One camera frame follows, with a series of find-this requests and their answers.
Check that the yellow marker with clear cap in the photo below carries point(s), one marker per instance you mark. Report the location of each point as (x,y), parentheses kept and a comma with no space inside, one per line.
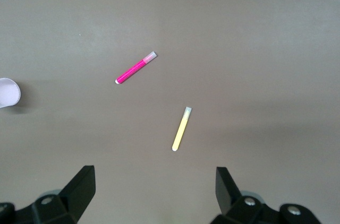
(180,131)

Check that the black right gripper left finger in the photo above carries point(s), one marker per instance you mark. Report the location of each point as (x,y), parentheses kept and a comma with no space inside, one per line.
(66,202)

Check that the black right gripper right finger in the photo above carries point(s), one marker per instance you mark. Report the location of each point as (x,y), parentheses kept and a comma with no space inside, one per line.
(233,208)

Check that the pink mesh pen holder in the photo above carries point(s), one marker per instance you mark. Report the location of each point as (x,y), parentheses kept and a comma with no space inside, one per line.
(8,92)

